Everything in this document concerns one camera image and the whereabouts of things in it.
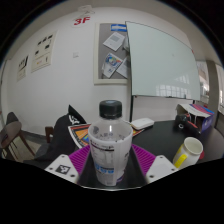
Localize blue and white cardboard box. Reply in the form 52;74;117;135
175;103;215;134

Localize clear black-capped water bottle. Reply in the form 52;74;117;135
87;99;134;187

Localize brown wooden chair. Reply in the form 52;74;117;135
0;111;36;161

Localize small white wall poster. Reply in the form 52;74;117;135
16;54;30;82

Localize colourful printed book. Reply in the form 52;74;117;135
67;123;144;149

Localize white mug with yellow handle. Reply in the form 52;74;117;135
172;136;204;170

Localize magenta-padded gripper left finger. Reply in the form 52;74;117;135
44;143;99;188

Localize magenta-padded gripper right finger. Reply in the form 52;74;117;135
128;143;179;188

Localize large whiteboard on stand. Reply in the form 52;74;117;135
125;20;202;123

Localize large white wall poster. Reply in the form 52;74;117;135
30;30;58;74

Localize grey notice board with papers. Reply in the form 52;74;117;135
93;22;132;85

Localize small white flat box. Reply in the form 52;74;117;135
129;117;155;131

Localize red wall sign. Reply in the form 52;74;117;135
73;15;92;27

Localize black and red tool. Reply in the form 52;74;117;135
174;113;203;134

